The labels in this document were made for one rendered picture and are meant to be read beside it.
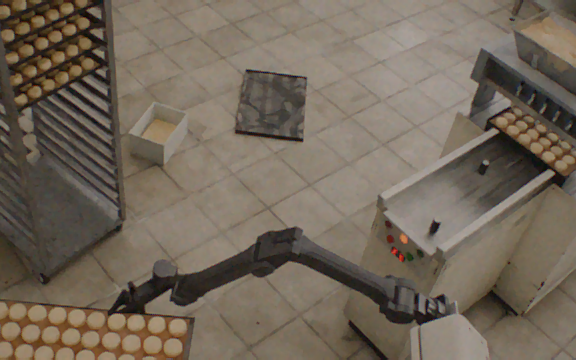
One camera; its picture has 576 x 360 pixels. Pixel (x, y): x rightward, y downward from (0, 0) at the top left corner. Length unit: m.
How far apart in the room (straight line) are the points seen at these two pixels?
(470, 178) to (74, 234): 1.79
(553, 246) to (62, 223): 2.22
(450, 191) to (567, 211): 0.53
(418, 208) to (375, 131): 1.64
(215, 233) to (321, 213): 0.58
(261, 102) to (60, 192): 1.41
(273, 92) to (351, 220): 1.09
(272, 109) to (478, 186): 1.75
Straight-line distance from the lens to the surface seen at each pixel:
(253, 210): 3.52
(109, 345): 1.88
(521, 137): 2.91
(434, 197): 2.61
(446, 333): 1.66
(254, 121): 4.00
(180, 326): 1.89
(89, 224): 3.27
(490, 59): 2.89
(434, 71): 4.78
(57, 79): 2.60
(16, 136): 2.52
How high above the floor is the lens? 2.62
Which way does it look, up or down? 46 degrees down
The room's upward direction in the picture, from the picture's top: 9 degrees clockwise
